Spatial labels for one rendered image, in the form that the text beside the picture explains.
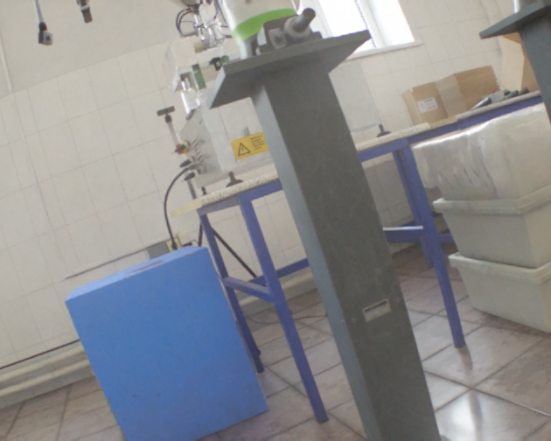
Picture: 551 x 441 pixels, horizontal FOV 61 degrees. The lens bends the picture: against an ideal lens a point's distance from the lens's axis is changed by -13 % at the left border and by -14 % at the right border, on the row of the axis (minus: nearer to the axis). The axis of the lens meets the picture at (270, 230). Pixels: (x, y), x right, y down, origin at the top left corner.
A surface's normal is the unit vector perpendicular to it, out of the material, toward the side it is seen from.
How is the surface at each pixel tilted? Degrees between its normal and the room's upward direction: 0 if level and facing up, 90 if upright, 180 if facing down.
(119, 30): 90
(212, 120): 90
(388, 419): 90
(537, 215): 96
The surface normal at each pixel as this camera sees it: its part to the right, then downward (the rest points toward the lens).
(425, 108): -0.07, 0.11
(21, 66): 0.29, -0.02
